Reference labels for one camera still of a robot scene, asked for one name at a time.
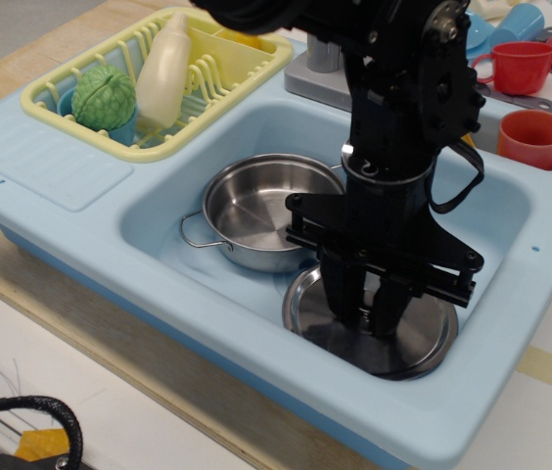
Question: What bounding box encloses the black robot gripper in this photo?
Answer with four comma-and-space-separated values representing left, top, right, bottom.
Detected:
285, 146, 483, 338

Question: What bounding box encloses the steel pot lid with knob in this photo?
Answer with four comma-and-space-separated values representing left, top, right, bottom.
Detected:
282, 265, 458, 381

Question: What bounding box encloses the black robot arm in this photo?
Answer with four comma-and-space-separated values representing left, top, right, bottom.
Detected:
201, 1, 484, 338

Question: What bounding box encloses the stainless steel pot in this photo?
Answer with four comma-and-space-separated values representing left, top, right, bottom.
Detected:
179, 154, 345, 273

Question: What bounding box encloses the orange plastic cup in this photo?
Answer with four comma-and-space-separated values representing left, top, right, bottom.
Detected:
496, 110, 552, 171

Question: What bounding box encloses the grey plastic utensil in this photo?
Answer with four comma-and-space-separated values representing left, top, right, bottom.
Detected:
476, 83, 552, 114

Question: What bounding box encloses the light blue toy sink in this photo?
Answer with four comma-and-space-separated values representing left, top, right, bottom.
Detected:
0, 67, 552, 469

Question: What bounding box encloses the red plastic mug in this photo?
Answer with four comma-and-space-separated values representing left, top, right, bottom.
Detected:
472, 41, 552, 95

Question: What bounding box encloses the light blue plate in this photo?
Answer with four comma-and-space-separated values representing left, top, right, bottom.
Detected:
466, 9, 495, 52

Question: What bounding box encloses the small blue cup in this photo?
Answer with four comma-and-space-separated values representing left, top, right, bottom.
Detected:
57, 88, 137, 146

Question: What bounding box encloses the cream plastic bottle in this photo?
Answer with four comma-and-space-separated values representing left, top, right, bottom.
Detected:
135, 11, 192, 129

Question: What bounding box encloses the yellow dish rack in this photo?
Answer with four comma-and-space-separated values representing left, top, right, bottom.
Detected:
21, 7, 294, 163

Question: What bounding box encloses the cream plastic object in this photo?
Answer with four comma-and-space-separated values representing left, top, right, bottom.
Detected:
469, 0, 520, 21

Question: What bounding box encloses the light blue tumbler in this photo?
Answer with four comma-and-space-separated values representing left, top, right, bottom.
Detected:
488, 3, 545, 48

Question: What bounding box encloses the green toy cabbage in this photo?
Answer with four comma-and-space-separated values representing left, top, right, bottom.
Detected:
71, 65, 137, 131

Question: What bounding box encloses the yellow tape piece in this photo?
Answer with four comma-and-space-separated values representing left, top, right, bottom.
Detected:
14, 429, 69, 462

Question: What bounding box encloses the black braided cable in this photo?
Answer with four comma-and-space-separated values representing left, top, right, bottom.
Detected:
0, 395, 84, 470

